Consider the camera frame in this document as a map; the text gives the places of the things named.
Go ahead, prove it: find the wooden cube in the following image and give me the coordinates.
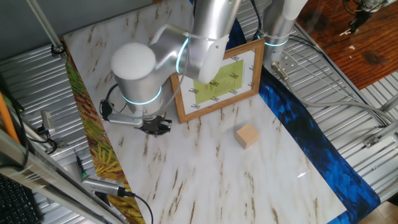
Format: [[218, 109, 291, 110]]
[[234, 123, 261, 151]]

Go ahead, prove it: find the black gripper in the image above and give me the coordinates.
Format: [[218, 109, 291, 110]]
[[137, 115, 173, 136]]

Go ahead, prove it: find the silver ribbed depth camera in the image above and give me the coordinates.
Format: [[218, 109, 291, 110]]
[[81, 174, 129, 198]]

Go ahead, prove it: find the black camera cable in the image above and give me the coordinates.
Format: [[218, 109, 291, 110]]
[[123, 189, 155, 224]]

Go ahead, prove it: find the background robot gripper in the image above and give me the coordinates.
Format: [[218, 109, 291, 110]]
[[341, 0, 398, 35]]

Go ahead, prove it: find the grey metal pole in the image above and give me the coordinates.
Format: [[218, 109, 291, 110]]
[[25, 0, 68, 57]]

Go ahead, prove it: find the yellow green painted cloth strip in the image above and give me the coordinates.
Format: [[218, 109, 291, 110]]
[[60, 38, 147, 224]]

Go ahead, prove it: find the orange tube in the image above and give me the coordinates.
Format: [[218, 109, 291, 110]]
[[0, 91, 21, 144]]

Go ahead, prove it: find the white marble pattern mat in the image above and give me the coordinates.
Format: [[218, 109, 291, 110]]
[[63, 0, 348, 224]]

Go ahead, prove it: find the wooden picture frame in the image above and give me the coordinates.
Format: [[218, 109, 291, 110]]
[[170, 37, 266, 125]]

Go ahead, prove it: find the dark brown wooden table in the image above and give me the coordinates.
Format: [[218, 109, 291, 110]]
[[295, 0, 398, 91]]

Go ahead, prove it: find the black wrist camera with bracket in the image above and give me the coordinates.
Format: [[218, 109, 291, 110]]
[[99, 98, 146, 128]]

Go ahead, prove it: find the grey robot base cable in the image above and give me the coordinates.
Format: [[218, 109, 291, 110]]
[[271, 61, 398, 126]]

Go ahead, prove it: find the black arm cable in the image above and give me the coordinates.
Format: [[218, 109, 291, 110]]
[[103, 83, 120, 102]]

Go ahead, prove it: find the blue painted cloth strip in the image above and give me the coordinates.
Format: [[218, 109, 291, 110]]
[[223, 17, 382, 224]]

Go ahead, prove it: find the small silver camera on mount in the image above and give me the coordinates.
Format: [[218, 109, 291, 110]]
[[37, 110, 68, 155]]

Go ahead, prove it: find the aluminium frame bar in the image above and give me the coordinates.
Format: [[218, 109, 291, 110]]
[[0, 128, 129, 224]]

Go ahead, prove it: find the black keyboard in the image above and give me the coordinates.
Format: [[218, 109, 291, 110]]
[[0, 173, 43, 224]]

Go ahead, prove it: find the aluminium profile rail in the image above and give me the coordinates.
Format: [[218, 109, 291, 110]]
[[361, 93, 398, 150]]

